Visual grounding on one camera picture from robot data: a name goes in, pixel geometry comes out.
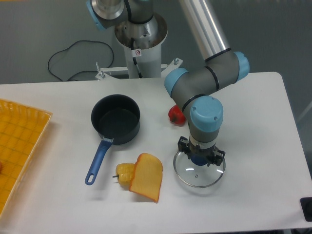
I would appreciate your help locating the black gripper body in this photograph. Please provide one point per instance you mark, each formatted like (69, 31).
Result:
(198, 154)

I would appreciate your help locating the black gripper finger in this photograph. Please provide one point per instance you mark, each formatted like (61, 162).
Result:
(216, 157)
(183, 146)

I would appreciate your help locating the glass lid with blue knob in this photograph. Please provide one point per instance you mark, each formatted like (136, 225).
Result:
(197, 176)

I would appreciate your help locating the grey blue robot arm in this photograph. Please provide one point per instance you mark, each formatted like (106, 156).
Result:
(192, 92)

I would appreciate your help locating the red toy bell pepper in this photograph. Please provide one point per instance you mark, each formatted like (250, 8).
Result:
(176, 116)

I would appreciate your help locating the toy bread slice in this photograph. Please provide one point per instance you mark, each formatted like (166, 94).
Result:
(147, 177)

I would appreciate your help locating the yellow toy bell pepper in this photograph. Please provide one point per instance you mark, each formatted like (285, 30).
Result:
(124, 173)

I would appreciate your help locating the black object at table edge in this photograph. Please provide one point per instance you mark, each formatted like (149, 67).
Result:
(306, 204)

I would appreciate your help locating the yellow plastic basket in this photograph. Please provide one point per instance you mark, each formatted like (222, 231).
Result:
(21, 129)

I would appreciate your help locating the dark pot with blue handle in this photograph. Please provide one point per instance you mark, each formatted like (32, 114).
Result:
(116, 119)

